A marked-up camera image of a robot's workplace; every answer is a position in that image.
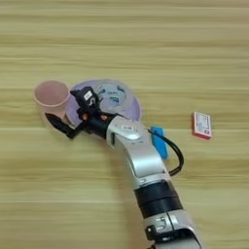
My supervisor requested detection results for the pink plastic cup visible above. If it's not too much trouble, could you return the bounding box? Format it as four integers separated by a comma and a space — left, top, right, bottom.
33, 80, 71, 128

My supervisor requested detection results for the small red white box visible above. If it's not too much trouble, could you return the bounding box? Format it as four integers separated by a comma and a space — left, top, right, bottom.
192, 111, 213, 141

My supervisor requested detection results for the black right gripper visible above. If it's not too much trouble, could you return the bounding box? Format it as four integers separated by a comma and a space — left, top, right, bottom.
44, 89, 117, 140

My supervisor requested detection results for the black box with white label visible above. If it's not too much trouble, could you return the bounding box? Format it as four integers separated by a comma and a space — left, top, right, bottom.
77, 86, 100, 111

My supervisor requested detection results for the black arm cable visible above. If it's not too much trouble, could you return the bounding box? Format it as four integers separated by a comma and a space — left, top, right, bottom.
147, 127, 185, 178

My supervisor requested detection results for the clear tape roll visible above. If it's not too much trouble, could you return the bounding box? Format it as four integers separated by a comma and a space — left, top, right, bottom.
92, 79, 136, 115

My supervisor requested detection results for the purple round plate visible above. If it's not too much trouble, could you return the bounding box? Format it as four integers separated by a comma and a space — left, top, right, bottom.
65, 78, 142, 130

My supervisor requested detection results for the blue rectangular block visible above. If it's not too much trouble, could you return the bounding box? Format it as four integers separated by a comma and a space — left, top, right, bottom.
150, 125, 170, 160

